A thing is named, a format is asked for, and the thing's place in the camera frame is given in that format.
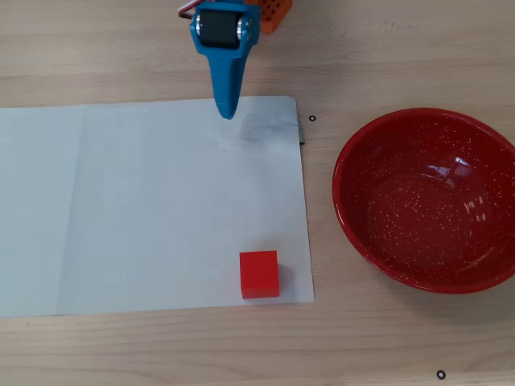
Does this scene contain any blue gripper with motor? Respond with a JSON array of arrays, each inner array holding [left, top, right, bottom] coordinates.
[[189, 0, 261, 121]]

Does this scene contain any red cube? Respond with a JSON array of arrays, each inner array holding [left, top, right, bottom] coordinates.
[[239, 249, 281, 301]]

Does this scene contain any red speckled bowl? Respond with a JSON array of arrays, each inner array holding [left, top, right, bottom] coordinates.
[[332, 107, 515, 295]]

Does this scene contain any white paper sheet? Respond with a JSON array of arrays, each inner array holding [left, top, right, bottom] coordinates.
[[0, 95, 315, 318]]

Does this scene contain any white gripper motor cable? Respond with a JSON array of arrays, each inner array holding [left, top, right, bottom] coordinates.
[[178, 0, 200, 19]]

